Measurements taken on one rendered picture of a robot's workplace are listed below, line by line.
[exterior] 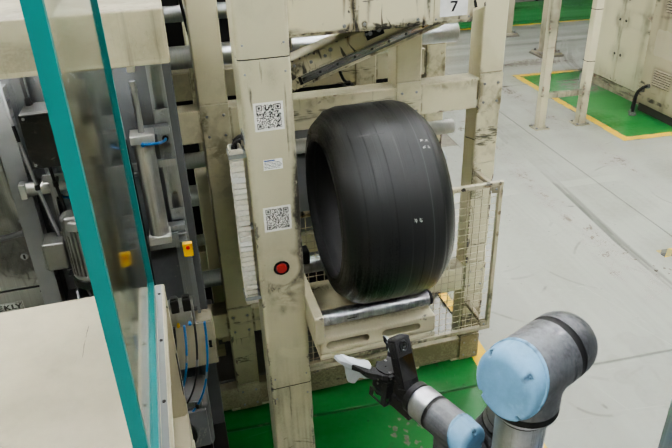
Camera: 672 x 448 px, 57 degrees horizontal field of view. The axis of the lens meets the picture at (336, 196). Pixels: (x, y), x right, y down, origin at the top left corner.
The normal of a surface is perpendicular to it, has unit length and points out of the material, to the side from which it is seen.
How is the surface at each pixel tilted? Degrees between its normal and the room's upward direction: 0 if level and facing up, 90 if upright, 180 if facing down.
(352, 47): 90
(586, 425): 0
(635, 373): 0
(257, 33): 90
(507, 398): 82
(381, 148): 35
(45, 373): 0
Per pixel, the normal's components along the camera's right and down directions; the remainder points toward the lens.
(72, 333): -0.03, -0.89
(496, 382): -0.79, 0.18
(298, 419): 0.27, 0.43
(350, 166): -0.53, -0.19
